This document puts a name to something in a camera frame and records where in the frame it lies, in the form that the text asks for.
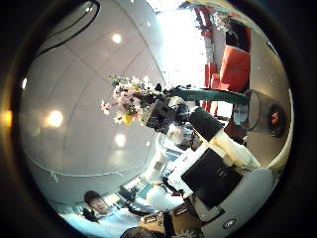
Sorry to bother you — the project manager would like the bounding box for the person in light shirt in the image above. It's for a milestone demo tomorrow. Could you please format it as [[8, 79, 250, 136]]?
[[58, 189, 144, 238]]

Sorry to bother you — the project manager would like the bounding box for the clear glass vase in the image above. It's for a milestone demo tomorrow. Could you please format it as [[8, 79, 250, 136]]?
[[232, 88, 289, 139]]

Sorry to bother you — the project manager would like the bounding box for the black cable loop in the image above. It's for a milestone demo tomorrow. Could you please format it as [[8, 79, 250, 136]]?
[[33, 0, 102, 59]]

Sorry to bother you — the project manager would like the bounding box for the bouquet with green stem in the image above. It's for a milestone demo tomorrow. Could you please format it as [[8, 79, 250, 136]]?
[[99, 74, 250, 127]]

